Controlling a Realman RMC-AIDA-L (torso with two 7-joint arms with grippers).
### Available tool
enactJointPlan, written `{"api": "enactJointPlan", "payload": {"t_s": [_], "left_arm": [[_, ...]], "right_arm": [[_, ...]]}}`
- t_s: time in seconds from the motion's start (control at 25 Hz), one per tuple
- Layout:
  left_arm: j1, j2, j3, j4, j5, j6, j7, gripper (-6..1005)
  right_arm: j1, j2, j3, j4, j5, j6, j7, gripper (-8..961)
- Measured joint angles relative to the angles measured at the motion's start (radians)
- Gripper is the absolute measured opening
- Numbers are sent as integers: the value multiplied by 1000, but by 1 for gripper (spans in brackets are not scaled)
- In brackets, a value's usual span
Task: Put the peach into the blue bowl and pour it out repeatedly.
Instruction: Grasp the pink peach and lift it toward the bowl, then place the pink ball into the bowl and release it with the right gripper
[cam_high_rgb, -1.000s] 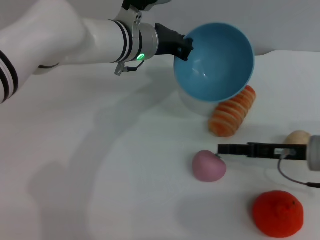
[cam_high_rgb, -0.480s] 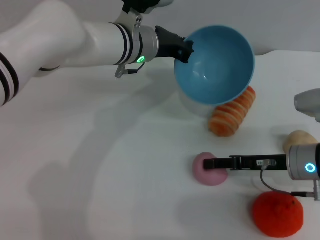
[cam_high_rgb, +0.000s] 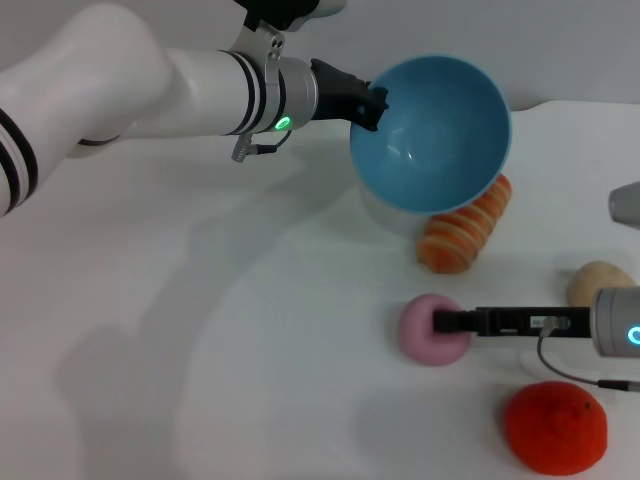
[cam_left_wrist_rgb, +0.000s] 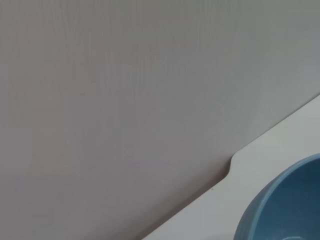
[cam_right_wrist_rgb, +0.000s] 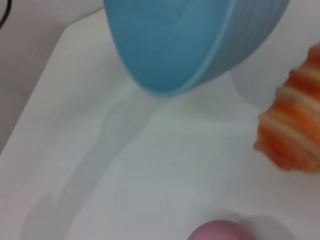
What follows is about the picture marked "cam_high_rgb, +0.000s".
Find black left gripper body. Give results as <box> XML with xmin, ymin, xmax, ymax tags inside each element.
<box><xmin>309</xmin><ymin>57</ymin><xmax>374</xmax><ymax>124</ymax></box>

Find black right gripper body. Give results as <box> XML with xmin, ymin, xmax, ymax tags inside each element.
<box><xmin>461</xmin><ymin>305</ymin><xmax>596</xmax><ymax>339</ymax></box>

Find blue bowl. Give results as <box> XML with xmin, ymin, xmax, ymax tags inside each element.
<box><xmin>349</xmin><ymin>54</ymin><xmax>513</xmax><ymax>216</ymax></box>

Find beige round bun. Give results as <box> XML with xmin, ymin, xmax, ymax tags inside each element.
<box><xmin>566</xmin><ymin>260</ymin><xmax>637</xmax><ymax>309</ymax></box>

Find orange striped bread roll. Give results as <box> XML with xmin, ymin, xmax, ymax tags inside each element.
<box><xmin>415</xmin><ymin>173</ymin><xmax>514</xmax><ymax>275</ymax></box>

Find red orange tangerine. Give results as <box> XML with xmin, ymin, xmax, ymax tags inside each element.
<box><xmin>503</xmin><ymin>380</ymin><xmax>610</xmax><ymax>476</ymax></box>

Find right arm cable with plug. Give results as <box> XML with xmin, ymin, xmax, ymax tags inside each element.
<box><xmin>536</xmin><ymin>316</ymin><xmax>640</xmax><ymax>392</ymax></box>

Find arm cable with plug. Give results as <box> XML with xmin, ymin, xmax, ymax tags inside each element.
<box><xmin>536</xmin><ymin>316</ymin><xmax>640</xmax><ymax>392</ymax></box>
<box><xmin>230</xmin><ymin>128</ymin><xmax>294</xmax><ymax>163</ymax></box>

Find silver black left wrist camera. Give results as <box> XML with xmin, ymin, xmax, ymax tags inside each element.
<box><xmin>234</xmin><ymin>0</ymin><xmax>348</xmax><ymax>67</ymax></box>

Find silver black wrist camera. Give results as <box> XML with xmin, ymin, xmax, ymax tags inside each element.
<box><xmin>234</xmin><ymin>0</ymin><xmax>348</xmax><ymax>67</ymax></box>
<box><xmin>608</xmin><ymin>182</ymin><xmax>640</xmax><ymax>227</ymax></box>

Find left arm cable with plug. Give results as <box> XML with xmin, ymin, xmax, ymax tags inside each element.
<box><xmin>230</xmin><ymin>128</ymin><xmax>294</xmax><ymax>163</ymax></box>

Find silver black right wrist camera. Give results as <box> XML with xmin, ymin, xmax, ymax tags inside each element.
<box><xmin>608</xmin><ymin>182</ymin><xmax>640</xmax><ymax>227</ymax></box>

